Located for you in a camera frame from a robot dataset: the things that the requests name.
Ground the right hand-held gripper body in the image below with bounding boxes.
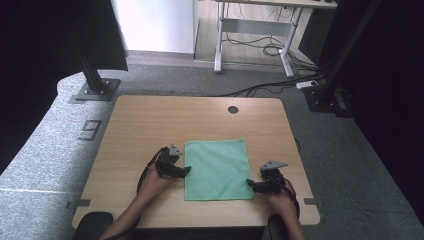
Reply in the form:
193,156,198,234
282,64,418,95
259,160,289,194

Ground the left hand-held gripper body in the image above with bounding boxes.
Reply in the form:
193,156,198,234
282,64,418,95
154,143,184,178

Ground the white power strip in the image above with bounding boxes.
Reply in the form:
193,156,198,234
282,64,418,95
295,79,319,90

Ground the green microfibre cloth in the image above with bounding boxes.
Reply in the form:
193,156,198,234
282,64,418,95
183,138,255,202

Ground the black box under desk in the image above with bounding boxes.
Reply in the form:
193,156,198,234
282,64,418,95
298,8,334,64

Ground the white metal desk frame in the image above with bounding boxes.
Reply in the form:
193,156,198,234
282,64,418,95
213,0,338,79

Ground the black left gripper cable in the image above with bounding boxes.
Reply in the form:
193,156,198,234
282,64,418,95
135,146,168,195

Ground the white cabinet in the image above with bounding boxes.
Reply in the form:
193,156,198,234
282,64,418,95
111,0,200,55

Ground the black metal stand with plate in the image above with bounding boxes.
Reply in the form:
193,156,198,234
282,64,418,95
71,33,122,103

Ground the person's left hand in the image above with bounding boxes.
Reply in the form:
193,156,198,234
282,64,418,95
138,164,175,205

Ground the red and black gripper cable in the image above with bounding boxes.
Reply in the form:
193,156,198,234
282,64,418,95
273,176,300,219

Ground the black floor cable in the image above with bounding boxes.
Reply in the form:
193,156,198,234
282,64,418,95
216,74,326,98

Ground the bundle of black cables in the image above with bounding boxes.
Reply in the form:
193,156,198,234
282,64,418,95
221,33,318,73

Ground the person's right hand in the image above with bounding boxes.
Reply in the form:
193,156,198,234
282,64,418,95
265,188,300,222

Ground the black curtain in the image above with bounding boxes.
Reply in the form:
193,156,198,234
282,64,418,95
0,0,129,176
316,0,424,223

